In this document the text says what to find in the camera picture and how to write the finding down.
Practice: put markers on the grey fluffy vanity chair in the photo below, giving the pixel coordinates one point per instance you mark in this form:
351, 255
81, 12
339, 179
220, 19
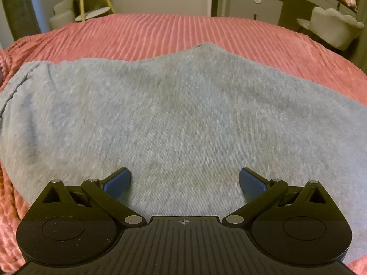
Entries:
333, 27

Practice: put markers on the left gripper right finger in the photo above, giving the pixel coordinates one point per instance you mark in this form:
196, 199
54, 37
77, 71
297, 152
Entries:
295, 225

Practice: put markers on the grey drawer cabinet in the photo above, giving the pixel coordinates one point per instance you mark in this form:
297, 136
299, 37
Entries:
268, 11

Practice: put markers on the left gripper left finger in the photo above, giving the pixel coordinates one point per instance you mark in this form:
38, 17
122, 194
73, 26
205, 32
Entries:
71, 225

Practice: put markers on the grey sweatpants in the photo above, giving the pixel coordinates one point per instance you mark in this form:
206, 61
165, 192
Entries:
184, 124

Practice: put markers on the grey armchair by table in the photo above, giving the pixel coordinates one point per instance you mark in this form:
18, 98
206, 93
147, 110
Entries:
65, 13

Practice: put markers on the pink ribbed bedspread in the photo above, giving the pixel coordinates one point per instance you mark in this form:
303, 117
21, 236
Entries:
132, 37

